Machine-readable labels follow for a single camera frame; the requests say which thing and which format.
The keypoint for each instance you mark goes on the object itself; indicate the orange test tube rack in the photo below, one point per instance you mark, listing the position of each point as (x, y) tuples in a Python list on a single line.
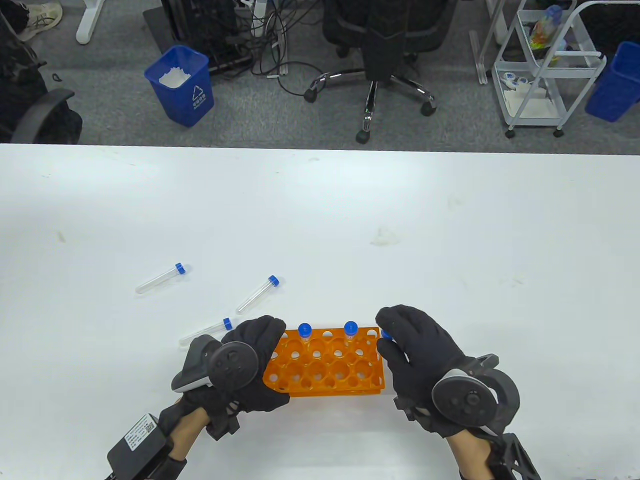
[(345, 391)]

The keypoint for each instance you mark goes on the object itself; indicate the white wheeled cart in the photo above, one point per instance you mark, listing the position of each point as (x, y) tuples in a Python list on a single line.
[(570, 71)]

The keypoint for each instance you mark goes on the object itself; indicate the person's right hand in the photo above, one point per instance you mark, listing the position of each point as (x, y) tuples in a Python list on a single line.
[(420, 345)]

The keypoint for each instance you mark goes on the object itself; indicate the person's right forearm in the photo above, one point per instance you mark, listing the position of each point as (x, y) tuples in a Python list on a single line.
[(470, 455)]

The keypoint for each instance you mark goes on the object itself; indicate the black labelled wrist box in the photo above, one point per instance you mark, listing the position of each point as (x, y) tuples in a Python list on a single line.
[(135, 442)]

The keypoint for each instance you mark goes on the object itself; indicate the black lattice wrist mount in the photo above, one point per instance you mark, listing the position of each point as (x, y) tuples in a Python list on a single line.
[(515, 460)]

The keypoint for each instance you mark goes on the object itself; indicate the white crumpled paper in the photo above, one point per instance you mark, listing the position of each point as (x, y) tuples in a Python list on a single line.
[(174, 79)]

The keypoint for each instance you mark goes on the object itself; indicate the white desk foot bar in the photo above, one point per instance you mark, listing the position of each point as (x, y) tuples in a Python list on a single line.
[(282, 50)]

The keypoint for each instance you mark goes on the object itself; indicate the white power strip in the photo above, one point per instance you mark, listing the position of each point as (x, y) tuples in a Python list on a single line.
[(258, 15)]

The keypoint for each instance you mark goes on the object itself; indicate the black armrest chair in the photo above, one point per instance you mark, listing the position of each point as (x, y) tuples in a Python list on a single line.
[(25, 90)]

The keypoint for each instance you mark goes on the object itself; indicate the plain blue bin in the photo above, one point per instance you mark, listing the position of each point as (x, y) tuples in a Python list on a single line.
[(615, 85)]

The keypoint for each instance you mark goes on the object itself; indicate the white sheet on cart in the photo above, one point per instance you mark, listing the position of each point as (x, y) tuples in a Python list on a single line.
[(535, 106)]

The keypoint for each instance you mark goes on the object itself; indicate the white tape rolls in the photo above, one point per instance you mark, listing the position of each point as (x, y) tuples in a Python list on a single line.
[(510, 77)]

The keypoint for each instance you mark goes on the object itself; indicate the grey and black handheld controller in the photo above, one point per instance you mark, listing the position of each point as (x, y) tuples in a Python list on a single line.
[(460, 397), (232, 365)]

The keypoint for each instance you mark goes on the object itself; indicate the black computer tower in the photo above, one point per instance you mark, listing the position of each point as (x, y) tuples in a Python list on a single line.
[(200, 25)]

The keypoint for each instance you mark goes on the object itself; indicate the black swivel office chair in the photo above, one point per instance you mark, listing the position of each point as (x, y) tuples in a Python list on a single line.
[(385, 45)]

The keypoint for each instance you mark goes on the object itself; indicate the blue bin with white symbol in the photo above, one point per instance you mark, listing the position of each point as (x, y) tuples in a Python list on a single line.
[(185, 100)]

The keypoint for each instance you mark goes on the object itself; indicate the black glove bracket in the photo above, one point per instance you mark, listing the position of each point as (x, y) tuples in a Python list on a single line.
[(222, 426)]

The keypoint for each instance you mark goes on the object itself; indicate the dark floor board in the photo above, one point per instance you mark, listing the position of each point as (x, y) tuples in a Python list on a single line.
[(157, 27)]

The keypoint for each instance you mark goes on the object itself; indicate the colourful plastic bottle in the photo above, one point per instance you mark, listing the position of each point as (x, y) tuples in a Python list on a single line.
[(545, 25)]

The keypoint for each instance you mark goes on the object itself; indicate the white desk leg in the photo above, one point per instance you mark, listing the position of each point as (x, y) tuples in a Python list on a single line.
[(89, 25), (479, 55)]

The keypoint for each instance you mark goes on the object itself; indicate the person's left hand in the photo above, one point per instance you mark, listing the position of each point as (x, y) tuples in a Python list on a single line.
[(262, 335)]

